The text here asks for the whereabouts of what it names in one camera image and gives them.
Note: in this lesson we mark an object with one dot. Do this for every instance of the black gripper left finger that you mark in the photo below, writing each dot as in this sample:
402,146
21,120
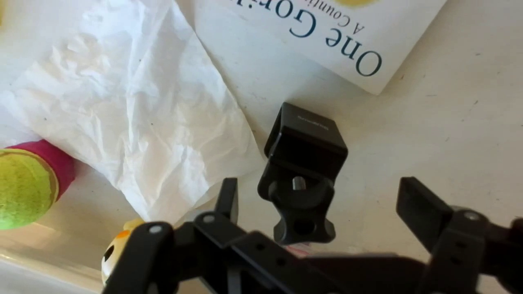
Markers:
227,202

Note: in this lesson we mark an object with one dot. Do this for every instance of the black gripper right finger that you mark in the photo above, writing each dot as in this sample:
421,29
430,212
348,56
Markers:
421,212

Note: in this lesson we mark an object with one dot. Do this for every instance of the white crumpled paper bag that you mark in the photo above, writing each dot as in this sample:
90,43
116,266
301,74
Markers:
135,97

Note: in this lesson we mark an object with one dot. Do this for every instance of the pink cup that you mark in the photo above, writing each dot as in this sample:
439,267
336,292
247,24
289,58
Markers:
54,164

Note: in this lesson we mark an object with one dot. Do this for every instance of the glossy picture book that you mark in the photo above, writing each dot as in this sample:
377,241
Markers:
363,42

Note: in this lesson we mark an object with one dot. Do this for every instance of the green tennis ball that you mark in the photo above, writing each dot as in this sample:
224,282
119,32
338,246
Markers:
16,212

